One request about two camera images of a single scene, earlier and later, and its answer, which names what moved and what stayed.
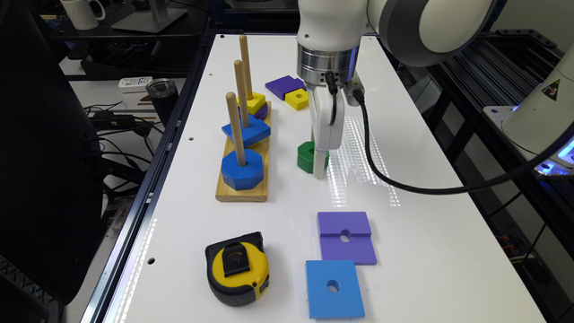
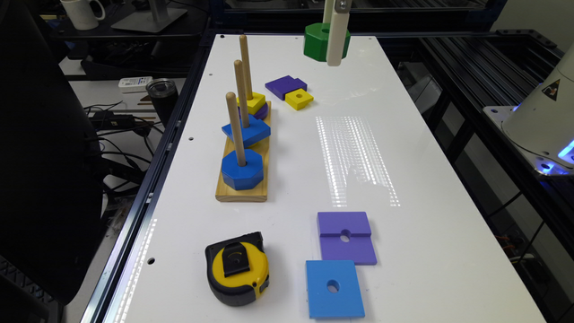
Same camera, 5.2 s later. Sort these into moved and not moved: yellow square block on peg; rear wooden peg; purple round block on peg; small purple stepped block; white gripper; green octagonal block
Moved: white gripper; green octagonal block
Not moved: small purple stepped block; rear wooden peg; yellow square block on peg; purple round block on peg
